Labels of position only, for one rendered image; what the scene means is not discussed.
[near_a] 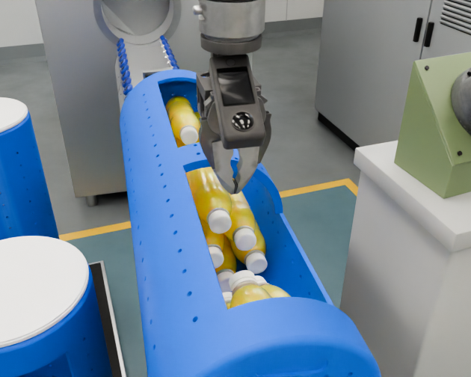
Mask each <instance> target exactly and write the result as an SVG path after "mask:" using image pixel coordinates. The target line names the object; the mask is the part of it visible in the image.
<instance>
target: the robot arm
mask: <svg viewBox="0 0 471 377"><path fill-rule="evenodd" d="M198 2H199V5H196V6H193V14H194V15H199V30H200V32H201V34H200V41H201V47H202V48H203V49H204V50H206V51H207V52H211V58H210V59H209V71H208V72H205V73H196V80H197V110H198V112H199V114H200V116H201V117H200V119H199V120H200V129H199V132H198V135H199V141H200V146H201V148H202V150H203V153H204V155H205V157H206V158H207V160H208V162H209V164H210V166H211V167H212V170H213V171H214V172H215V175H216V177H217V178H218V180H219V182H220V184H221V185H222V186H223V187H224V189H225V190H226V191H228V192H229V193H230V194H238V193H239V192H240V191H241V190H242V189H243V188H244V187H245V186H246V184H247V183H248V181H249V180H250V178H251V177H252V176H253V174H254V172H255V170H256V168H257V166H258V164H259V163H260V162H261V161H262V158H263V156H264V154H265V151H266V150H267V148H268V145H269V143H270V140H271V122H270V121H271V113H270V111H266V110H265V106H264V104H265V103H266V102H267V99H266V98H265V96H263V95H262V94H261V90H262V86H261V84H260V83H259V82H258V81H257V79H256V78H255V76H254V75H253V74H252V70H251V66H250V60H249V57H248V55H246V54H247V53H251V52H255V51H257V50H259V49H260V48H261V47H262V32H263V31H264V30H265V0H198ZM204 76H207V77H204ZM452 107H453V110H454V113H455V116H456V118H457V119H458V121H459V123H460V124H461V125H462V127H463V128H464V129H465V130H466V131H467V132H468V133H469V134H470V135H471V67H470V68H469V69H467V70H465V71H464V72H462V74H460V75H459V76H458V77H457V78H456V80H455V82H454V84H453V86H452ZM233 149H237V150H238V154H239V161H238V163H237V165H236V167H237V169H238V173H237V176H236V177H235V179H234V180H233V169H232V167H231V165H230V161H231V158H232V157H233Z"/></svg>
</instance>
